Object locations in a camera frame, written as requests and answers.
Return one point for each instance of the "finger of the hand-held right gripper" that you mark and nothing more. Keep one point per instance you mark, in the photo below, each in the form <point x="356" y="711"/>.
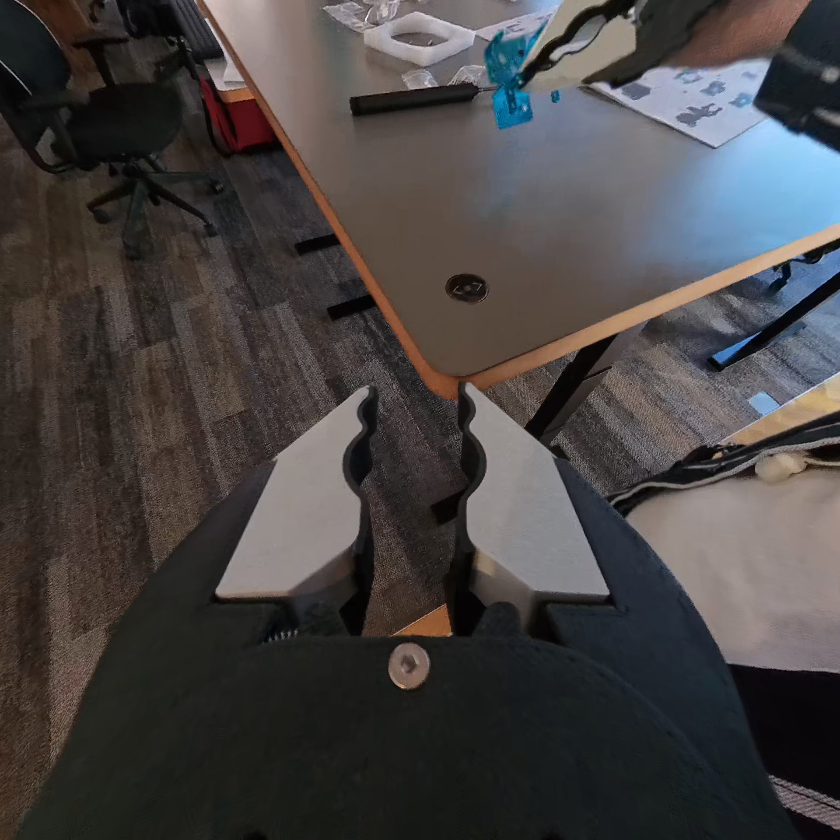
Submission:
<point x="604" y="62"/>
<point x="574" y="19"/>

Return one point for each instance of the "person's right hand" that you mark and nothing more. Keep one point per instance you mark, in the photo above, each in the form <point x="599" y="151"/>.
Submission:
<point x="741" y="33"/>

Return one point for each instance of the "cluster of small clear bags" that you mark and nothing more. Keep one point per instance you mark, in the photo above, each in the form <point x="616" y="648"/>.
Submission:
<point x="344" y="14"/>

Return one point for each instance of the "blue metal bracket assembly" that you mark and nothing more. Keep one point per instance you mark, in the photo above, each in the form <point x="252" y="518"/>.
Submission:
<point x="508" y="105"/>

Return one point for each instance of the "black office chair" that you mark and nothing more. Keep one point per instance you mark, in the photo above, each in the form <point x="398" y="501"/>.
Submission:
<point x="124" y="118"/>

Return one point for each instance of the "person's white shirt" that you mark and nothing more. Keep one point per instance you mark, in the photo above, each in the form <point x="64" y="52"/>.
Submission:
<point x="754" y="577"/>

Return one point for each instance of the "person's right forearm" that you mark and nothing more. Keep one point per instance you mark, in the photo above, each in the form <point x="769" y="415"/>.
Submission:
<point x="814" y="79"/>

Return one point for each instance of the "person's dark striped jacket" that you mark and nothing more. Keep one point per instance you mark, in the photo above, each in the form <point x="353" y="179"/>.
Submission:
<point x="689" y="469"/>

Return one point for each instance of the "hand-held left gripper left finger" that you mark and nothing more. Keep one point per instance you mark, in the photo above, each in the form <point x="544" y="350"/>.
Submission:
<point x="295" y="525"/>

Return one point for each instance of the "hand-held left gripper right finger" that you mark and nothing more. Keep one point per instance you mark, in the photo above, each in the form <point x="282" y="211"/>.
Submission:
<point x="531" y="525"/>

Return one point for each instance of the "person's dark trousers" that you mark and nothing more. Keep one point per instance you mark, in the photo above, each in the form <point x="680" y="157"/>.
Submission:
<point x="800" y="722"/>

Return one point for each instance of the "open instruction booklet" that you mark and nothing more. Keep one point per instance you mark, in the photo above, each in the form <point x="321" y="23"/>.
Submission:
<point x="709" y="105"/>

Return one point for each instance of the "round metal desk grommet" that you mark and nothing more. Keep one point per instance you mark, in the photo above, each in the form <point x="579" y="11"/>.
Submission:
<point x="467" y="289"/>

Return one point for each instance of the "clear bag of screws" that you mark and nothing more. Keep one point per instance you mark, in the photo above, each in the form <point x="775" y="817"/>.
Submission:
<point x="469" y="75"/>
<point x="420" y="79"/>

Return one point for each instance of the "black electric screwdriver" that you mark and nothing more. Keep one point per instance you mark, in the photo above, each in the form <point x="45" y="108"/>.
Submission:
<point x="407" y="100"/>

